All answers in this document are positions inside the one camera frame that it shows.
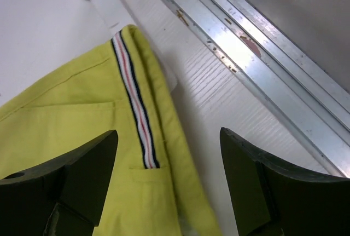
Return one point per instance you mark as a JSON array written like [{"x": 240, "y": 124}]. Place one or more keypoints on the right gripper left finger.
[{"x": 63, "y": 196}]

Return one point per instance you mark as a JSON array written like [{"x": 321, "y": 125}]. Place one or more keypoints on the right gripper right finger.
[{"x": 271, "y": 196}]

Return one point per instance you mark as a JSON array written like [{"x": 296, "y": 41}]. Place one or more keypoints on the aluminium frame rail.
[{"x": 313, "y": 107}]

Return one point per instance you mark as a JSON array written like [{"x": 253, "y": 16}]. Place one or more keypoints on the yellow-green trousers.
[{"x": 155, "y": 188}]

